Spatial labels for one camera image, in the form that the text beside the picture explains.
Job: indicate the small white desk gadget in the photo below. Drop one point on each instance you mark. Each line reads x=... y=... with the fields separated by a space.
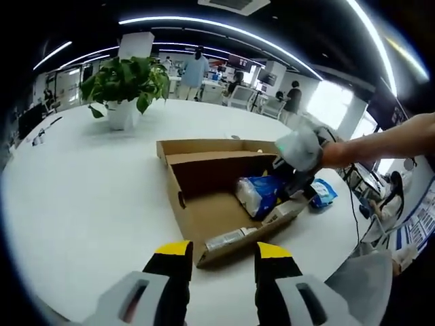
x=38 y=139

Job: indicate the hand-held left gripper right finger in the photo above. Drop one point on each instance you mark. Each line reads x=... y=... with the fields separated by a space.
x=285 y=295

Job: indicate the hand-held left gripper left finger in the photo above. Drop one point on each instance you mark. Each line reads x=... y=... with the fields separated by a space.
x=149 y=295

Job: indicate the brown cardboard shoe box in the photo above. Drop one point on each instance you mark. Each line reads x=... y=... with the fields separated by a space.
x=204 y=183

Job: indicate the green plant in white pot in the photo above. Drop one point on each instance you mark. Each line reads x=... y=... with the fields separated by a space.
x=125 y=81

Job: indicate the black monitor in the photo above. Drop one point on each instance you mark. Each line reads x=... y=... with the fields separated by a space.
x=30 y=120

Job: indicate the ceiling air vent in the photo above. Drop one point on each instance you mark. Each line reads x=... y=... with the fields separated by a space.
x=234 y=5

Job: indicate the long ceiling light strip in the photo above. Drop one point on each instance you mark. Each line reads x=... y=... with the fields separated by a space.
x=190 y=19

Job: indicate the blue soft tissue pack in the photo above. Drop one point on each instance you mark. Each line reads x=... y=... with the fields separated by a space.
x=261 y=195

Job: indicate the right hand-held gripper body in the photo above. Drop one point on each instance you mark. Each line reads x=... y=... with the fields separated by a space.
x=302 y=149

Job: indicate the white spray bottle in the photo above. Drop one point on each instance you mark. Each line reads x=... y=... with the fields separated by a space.
x=227 y=239

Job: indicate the grey mesh office chair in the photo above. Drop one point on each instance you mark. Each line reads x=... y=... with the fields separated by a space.
x=360 y=288

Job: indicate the white office chair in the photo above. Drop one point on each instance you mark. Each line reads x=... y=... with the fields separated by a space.
x=242 y=98
x=276 y=108

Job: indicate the blue white wipes pack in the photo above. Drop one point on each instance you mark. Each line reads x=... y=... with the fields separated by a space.
x=323 y=193

